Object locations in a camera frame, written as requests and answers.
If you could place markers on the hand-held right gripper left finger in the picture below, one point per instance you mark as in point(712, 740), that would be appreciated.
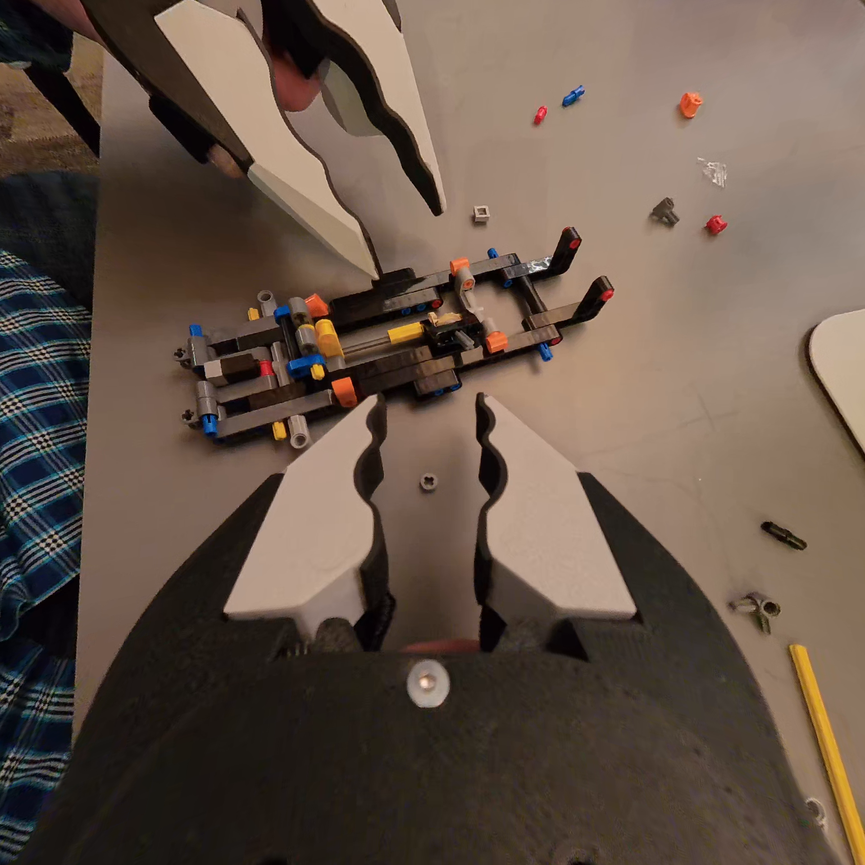
point(304, 540)

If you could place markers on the dark blue cloth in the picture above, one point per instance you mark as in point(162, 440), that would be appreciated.
point(47, 216)

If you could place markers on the person's left hand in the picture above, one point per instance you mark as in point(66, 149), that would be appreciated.
point(297, 91)

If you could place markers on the blue lego pin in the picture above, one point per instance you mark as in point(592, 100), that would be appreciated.
point(573, 96)

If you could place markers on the grey lego angle connector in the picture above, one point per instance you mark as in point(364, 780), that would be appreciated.
point(757, 608)

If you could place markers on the black grey lego chassis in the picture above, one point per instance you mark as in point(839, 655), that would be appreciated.
point(399, 304)

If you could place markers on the grey lego bush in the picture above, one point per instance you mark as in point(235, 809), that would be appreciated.
point(428, 482)

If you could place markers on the dark furniture leg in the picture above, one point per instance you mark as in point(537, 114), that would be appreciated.
point(67, 108)

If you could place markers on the clear plastic scrap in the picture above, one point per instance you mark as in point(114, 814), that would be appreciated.
point(713, 171)

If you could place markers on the black lego pin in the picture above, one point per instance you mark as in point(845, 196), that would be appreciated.
point(784, 536)

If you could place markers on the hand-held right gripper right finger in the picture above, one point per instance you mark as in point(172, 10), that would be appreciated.
point(540, 540)

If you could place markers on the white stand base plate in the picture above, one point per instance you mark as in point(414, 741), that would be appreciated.
point(841, 378)

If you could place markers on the red lego bush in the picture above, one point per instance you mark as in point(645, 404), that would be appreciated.
point(716, 224)

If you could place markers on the dark grey lego connector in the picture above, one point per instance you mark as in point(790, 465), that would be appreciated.
point(666, 212)

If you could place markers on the yellow lego axle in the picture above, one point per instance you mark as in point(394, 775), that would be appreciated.
point(823, 736)

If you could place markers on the orange lego piece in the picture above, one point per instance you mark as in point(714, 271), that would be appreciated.
point(690, 105)

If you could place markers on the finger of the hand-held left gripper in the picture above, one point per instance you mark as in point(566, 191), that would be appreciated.
point(223, 88)
point(412, 121)

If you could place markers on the blue plaid clothing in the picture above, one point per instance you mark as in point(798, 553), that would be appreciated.
point(34, 405)

